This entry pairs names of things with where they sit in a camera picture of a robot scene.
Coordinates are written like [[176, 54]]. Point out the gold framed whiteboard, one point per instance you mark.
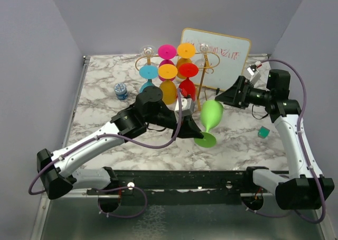
[[226, 55]]

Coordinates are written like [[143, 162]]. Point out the pink wine glass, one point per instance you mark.
[[167, 52]]

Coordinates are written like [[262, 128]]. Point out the green wine glass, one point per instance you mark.
[[210, 117]]

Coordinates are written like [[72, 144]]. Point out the right clear wine glass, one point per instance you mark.
[[203, 49]]

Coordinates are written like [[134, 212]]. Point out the front yellow wine glass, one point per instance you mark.
[[168, 72]]

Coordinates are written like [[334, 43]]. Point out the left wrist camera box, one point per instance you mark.
[[188, 107]]

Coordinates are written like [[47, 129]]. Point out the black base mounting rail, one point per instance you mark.
[[134, 187]]

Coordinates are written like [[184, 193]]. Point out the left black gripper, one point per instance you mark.
[[189, 129]]

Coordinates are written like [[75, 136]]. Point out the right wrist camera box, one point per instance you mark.
[[254, 73]]

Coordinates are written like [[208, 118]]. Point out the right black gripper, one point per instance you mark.
[[232, 96]]

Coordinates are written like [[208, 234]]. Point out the clear wine glass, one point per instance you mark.
[[148, 51], [203, 49]]

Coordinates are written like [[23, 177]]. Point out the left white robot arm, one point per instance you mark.
[[61, 171]]

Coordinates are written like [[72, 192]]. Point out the gold wire glass rack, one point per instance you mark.
[[155, 61]]

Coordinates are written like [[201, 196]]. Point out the teal green cube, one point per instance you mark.
[[263, 132]]

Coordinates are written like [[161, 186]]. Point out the blue wine glass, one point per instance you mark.
[[148, 72]]

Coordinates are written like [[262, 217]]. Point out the left clear wine glass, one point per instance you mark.
[[148, 51]]

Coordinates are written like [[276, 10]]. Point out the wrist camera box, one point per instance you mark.
[[188, 107], [254, 73]]

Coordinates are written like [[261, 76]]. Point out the blue patterned small jar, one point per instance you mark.
[[121, 91]]

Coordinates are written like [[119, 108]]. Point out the red wine glass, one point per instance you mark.
[[187, 87]]

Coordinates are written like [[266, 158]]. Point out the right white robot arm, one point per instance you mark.
[[305, 187]]

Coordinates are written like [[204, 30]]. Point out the back orange wine glass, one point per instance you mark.
[[185, 51]]

